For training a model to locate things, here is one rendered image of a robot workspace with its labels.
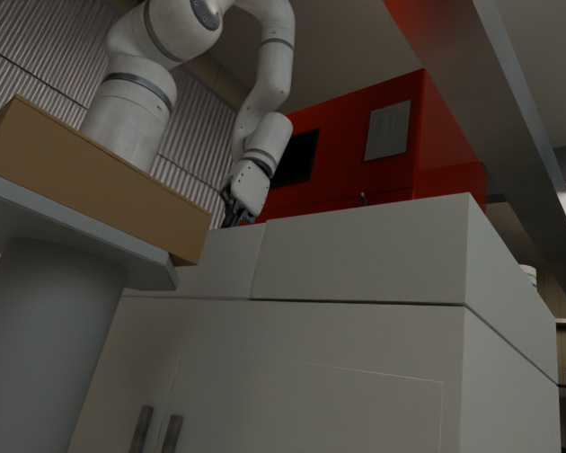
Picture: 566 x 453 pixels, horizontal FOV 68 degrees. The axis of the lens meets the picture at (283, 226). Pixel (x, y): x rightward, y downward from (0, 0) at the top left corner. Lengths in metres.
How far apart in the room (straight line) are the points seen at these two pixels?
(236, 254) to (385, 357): 0.35
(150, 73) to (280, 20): 0.52
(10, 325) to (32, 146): 0.21
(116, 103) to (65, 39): 2.82
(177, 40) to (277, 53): 0.37
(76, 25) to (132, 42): 2.74
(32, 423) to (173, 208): 0.29
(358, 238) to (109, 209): 0.34
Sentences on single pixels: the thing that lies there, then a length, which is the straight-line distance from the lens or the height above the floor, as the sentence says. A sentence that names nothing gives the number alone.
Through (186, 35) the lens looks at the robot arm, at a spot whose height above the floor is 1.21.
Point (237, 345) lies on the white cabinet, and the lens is 0.71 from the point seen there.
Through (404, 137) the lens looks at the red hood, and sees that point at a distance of 1.47.
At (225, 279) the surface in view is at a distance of 0.77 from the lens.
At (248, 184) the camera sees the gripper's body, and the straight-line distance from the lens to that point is 0.92.
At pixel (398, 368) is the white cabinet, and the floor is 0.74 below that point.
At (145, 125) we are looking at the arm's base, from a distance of 0.70.
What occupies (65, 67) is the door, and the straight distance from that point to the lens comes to 3.42.
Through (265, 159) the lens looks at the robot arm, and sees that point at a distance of 0.95.
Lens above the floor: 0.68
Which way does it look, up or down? 22 degrees up
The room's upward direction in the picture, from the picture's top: 12 degrees clockwise
